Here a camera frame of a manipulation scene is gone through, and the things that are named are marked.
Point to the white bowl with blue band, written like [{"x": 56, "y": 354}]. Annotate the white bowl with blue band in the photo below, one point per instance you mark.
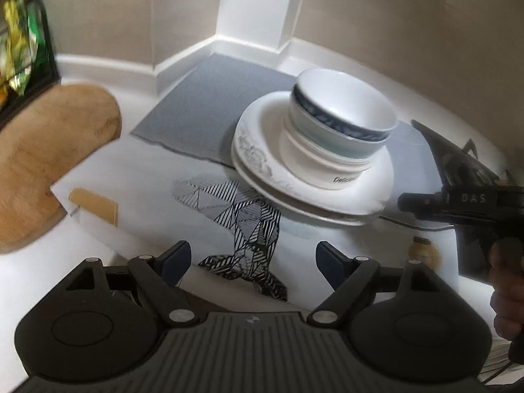
[{"x": 344, "y": 98}]

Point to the white cloth with geometric print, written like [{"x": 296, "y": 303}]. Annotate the white cloth with geometric print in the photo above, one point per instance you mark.
[{"x": 254, "y": 229}]

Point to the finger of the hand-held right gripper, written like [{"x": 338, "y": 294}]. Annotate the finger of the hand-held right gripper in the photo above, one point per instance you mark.
[{"x": 440, "y": 147}]

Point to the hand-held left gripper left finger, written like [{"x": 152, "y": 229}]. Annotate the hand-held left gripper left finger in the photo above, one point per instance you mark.
[{"x": 178, "y": 260}]

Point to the person's right hand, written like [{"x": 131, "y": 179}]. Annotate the person's right hand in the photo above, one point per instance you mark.
[{"x": 509, "y": 286}]

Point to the white oval floral plate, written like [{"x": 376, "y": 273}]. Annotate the white oval floral plate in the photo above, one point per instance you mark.
[{"x": 294, "y": 209}]

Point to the plain beige bowl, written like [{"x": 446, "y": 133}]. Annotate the plain beige bowl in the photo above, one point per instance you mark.
[{"x": 311, "y": 157}]

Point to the grey dish mat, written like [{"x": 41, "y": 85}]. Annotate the grey dish mat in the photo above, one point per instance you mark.
[{"x": 204, "y": 102}]

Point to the green and yellow snack packets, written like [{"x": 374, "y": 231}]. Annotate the green and yellow snack packets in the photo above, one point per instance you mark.
[{"x": 16, "y": 49}]

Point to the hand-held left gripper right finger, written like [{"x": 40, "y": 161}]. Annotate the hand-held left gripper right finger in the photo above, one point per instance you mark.
[{"x": 329, "y": 262}]

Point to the wooden cutting board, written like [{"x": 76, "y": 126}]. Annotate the wooden cutting board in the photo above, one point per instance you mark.
[{"x": 53, "y": 151}]

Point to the beige bowl with dark print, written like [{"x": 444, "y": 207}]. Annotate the beige bowl with dark print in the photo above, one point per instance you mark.
[{"x": 319, "y": 175}]

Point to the white square floral plate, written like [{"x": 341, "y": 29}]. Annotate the white square floral plate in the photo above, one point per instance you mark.
[{"x": 266, "y": 123}]

